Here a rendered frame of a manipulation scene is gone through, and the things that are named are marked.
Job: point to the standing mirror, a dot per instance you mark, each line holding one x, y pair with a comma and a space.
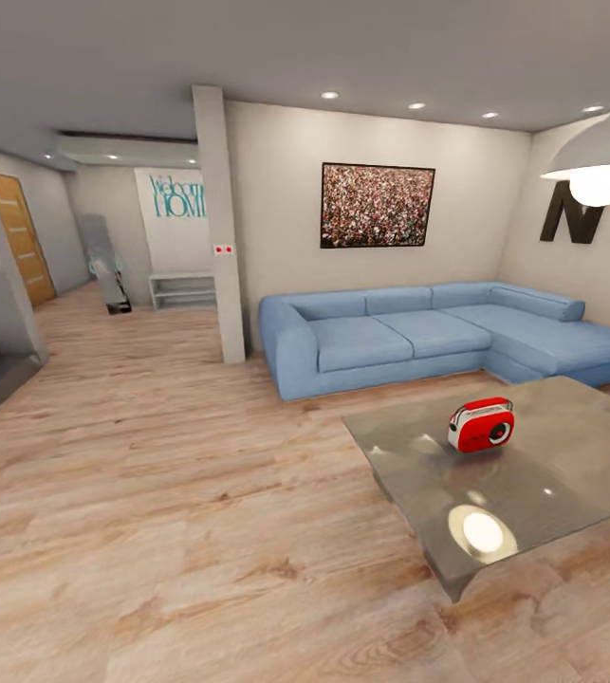
105, 265

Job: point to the door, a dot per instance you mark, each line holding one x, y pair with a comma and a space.
23, 243

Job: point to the radio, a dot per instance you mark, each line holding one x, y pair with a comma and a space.
481, 425

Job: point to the picture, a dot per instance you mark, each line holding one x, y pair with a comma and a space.
372, 206

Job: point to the coffee table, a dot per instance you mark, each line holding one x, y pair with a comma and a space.
471, 510

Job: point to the sofa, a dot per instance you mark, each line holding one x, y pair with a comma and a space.
336, 342

